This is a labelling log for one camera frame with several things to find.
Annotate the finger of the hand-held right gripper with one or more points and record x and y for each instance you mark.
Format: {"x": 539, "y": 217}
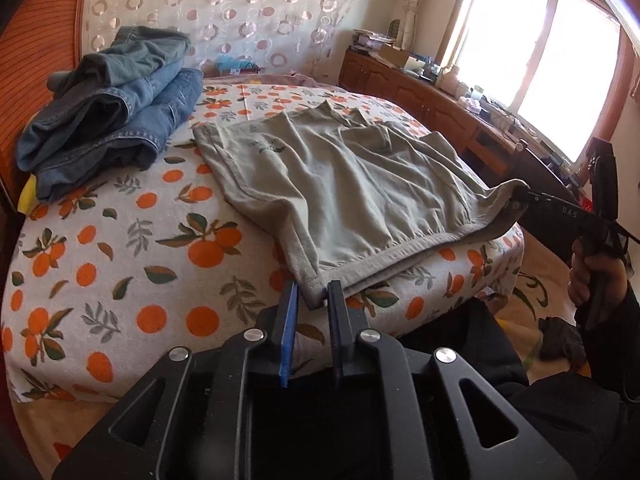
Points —
{"x": 537, "y": 199}

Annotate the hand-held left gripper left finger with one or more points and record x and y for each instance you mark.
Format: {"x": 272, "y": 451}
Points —
{"x": 289, "y": 330}

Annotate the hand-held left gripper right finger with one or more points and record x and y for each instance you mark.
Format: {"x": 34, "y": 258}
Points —
{"x": 335, "y": 330}

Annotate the grey-green pants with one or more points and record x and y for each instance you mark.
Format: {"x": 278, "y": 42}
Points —
{"x": 350, "y": 185}

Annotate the person's right forearm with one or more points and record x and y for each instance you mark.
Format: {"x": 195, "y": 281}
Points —
{"x": 617, "y": 340}

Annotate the person's right hand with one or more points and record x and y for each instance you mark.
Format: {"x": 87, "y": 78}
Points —
{"x": 582, "y": 270}

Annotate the patterned floor mat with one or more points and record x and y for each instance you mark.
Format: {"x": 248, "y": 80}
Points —
{"x": 535, "y": 285}

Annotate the tissue box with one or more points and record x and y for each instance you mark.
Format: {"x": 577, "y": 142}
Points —
{"x": 472, "y": 106}

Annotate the dark cloth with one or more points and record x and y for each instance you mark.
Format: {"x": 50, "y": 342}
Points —
{"x": 562, "y": 337}

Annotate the orange fruit print bedsheet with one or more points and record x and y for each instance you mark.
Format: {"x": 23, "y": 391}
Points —
{"x": 150, "y": 285}

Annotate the window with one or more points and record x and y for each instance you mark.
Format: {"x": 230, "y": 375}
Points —
{"x": 540, "y": 50}

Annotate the low wooden cabinet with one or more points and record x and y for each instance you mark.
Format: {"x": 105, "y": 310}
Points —
{"x": 400, "y": 90}

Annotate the open cardboard box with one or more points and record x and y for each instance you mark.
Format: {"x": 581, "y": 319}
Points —
{"x": 395, "y": 55}

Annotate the person's black clothing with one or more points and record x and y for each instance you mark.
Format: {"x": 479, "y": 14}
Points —
{"x": 550, "y": 410}

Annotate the round hand fan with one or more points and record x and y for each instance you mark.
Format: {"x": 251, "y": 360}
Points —
{"x": 394, "y": 29}

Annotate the stack of papers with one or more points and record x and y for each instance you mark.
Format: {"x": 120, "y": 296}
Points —
{"x": 370, "y": 40}

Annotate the beige window drape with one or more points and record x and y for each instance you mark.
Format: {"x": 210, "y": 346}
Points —
{"x": 420, "y": 0}

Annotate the floral blanket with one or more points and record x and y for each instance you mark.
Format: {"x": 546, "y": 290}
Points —
{"x": 280, "y": 81}

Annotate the small cardboard box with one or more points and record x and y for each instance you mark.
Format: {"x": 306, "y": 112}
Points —
{"x": 240, "y": 70}

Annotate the blue denim jeans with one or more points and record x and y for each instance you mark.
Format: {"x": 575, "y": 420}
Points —
{"x": 125, "y": 120}

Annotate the blue plastic bag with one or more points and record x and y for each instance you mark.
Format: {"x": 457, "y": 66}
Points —
{"x": 235, "y": 61}

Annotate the yellow plush toy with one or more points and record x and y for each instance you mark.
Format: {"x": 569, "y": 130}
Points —
{"x": 27, "y": 195}

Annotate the sheer circle pattern curtain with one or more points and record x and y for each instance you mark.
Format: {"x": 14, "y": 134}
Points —
{"x": 225, "y": 5}

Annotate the wooden slatted headboard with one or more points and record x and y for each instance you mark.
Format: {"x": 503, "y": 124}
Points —
{"x": 35, "y": 35}

